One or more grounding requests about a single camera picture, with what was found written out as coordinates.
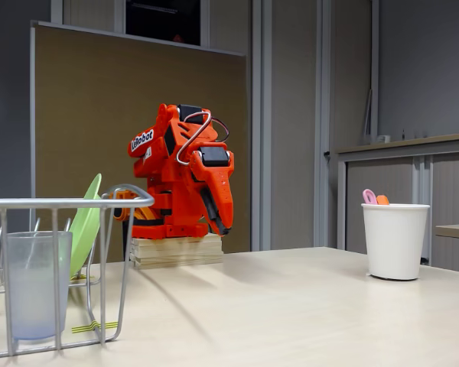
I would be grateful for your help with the light orange table clamp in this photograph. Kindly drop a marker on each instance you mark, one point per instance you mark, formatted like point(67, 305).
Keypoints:
point(143, 214)

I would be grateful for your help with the grey side table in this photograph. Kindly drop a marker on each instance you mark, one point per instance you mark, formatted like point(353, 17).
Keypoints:
point(455, 230)

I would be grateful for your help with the pink plastic fork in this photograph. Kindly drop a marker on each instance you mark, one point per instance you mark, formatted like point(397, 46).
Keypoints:
point(365, 199)

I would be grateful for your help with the grey low cabinet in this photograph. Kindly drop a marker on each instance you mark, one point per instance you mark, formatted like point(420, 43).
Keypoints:
point(382, 176)

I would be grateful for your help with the orange-red SO-100 robot arm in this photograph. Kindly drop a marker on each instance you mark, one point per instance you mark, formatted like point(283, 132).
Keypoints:
point(164, 183)

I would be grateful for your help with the white paper cup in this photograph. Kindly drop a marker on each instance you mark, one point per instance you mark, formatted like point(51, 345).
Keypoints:
point(396, 241)

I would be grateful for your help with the grey leaning tube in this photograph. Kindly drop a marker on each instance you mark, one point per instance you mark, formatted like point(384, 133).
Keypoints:
point(367, 114)

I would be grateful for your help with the orange plastic knife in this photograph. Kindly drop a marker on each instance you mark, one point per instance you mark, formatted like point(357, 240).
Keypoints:
point(382, 200)

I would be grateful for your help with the green plastic plate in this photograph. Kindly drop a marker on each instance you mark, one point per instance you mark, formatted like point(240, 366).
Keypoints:
point(86, 225)

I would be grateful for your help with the orange-red gripper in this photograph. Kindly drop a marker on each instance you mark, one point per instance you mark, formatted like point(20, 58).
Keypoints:
point(219, 180)

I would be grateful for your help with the brown partition board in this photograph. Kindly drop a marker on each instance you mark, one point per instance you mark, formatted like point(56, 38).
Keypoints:
point(99, 114)

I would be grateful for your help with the small white box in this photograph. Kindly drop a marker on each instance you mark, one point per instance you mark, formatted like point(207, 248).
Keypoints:
point(383, 138)

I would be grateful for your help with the clear grey plastic tumbler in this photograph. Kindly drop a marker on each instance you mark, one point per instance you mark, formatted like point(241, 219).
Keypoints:
point(30, 290)

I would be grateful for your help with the yellow black tape marker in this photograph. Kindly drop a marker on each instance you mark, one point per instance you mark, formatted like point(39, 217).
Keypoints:
point(86, 328)
point(78, 277)

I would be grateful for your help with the wooden base block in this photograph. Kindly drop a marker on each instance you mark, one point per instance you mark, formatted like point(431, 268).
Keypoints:
point(176, 252)

